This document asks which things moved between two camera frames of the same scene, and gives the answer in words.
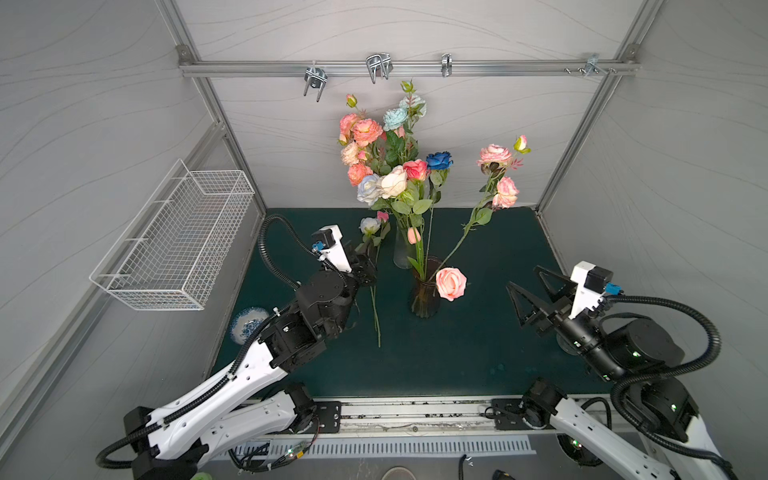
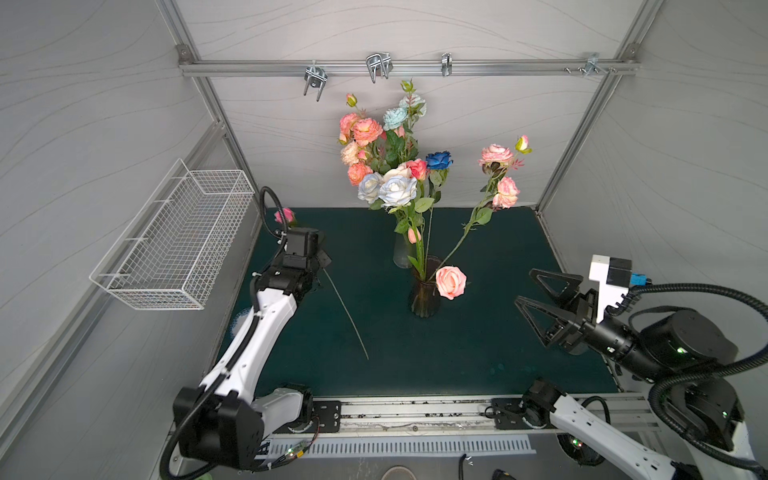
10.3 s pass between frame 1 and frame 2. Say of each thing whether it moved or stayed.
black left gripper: moved
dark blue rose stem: stayed
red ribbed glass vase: stayed
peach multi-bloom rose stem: stayed
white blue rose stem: moved
